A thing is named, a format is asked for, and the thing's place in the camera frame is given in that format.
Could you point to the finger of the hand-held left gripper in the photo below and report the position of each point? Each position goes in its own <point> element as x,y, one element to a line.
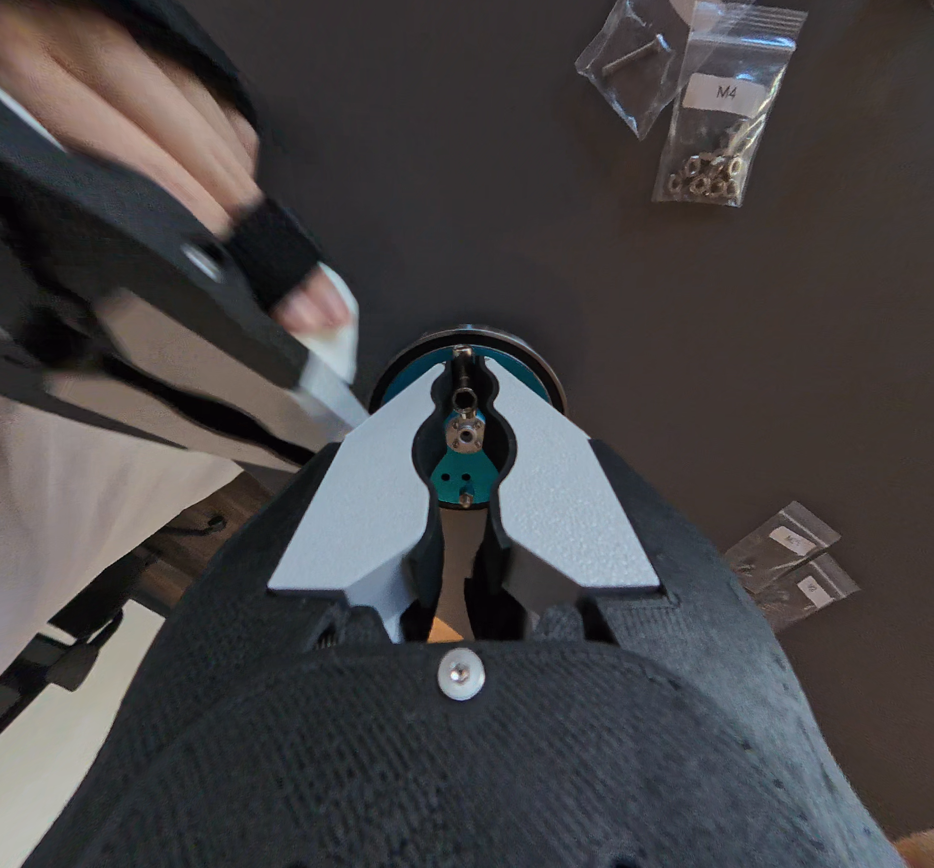
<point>146,408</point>
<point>182,350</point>

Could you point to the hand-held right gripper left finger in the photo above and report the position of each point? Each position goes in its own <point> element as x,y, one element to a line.
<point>350,518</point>

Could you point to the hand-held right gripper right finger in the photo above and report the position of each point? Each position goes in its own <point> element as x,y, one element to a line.
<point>576,510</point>

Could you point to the blue disc with black rim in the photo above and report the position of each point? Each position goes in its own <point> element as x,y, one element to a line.
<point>445,477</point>

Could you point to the metal cross socket wrench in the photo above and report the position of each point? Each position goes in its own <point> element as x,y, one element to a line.
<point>462,397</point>

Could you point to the person's left hand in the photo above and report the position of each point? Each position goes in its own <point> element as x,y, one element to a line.
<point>109,80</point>

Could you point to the person's white t-shirt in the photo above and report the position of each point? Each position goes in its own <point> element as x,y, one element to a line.
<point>73,518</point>

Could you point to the clear plastic parts bag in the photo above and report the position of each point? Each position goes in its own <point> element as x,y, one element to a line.
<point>657,7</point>
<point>784,543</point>
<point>730,116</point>
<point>810,591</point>

